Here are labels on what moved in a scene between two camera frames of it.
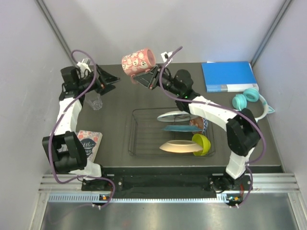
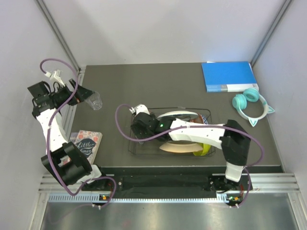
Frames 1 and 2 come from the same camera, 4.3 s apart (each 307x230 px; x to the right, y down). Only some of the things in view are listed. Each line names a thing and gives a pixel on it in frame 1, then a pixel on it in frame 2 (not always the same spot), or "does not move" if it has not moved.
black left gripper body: x=85 y=83 to x=62 y=96
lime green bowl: x=199 y=138 does not move
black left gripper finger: x=105 y=76 to x=82 y=93
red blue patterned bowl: x=200 y=122 does not move
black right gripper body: x=167 y=82 to x=138 y=132
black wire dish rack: x=167 y=132 does not move
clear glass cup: x=93 y=99 does not move
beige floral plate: x=181 y=146 does not move
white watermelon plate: x=179 y=116 does not move
